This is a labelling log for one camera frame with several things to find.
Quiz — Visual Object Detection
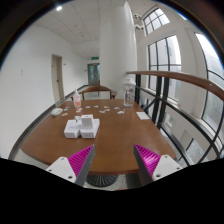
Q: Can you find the hand sanitizer pump bottle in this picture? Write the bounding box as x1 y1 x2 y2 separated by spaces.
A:
73 90 81 108

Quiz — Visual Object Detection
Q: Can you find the black table pedestal base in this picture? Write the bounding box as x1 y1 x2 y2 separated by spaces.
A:
86 175 118 187

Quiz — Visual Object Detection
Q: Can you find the beige door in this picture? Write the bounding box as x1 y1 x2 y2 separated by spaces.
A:
51 55 64 103

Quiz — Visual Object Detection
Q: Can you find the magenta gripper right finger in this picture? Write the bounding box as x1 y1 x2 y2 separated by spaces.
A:
133 144 182 186

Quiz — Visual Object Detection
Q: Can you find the wooden handrail with black railing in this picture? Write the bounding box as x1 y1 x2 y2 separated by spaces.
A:
126 70 224 160

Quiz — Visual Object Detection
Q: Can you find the glass double door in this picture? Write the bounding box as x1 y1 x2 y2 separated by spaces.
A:
88 63 100 85

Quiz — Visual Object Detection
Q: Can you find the white charger plug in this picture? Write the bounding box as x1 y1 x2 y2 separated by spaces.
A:
81 114 93 128

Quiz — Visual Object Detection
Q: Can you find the white power strip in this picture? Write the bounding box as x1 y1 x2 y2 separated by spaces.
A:
80 119 100 138
64 120 81 138

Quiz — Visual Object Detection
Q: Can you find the wooden chair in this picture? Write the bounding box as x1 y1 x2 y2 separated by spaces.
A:
78 86 117 100

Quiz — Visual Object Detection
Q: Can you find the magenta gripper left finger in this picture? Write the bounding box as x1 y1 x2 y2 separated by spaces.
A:
47 145 95 186

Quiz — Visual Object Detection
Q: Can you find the white power strip left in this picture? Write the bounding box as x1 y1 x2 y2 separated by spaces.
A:
64 120 81 138

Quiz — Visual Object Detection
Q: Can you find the white power strip right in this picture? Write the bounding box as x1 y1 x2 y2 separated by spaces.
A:
80 119 100 138

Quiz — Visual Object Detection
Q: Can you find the clear plastic water bottle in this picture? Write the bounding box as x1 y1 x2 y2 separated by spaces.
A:
123 78 136 107

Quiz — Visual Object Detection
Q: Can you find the white computer mouse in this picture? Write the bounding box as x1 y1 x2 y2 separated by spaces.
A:
51 108 63 117

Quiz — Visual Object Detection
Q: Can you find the white paper sheet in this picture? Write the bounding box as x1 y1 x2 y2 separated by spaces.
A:
136 112 150 120

